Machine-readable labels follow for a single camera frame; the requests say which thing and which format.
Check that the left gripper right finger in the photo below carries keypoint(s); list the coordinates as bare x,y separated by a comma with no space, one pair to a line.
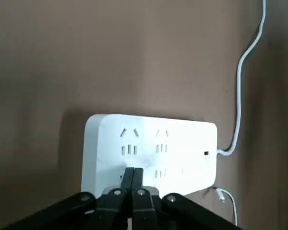
144,208

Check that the white power strip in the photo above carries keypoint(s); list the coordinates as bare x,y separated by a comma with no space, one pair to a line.
182,143

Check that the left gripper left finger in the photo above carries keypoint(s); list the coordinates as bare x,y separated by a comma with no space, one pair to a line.
110,208

